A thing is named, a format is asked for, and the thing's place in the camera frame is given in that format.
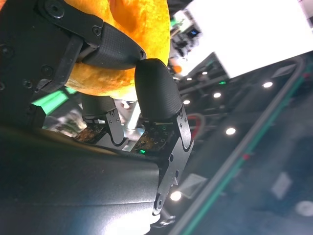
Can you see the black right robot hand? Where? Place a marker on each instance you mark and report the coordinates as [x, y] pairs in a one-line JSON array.
[[61, 183]]

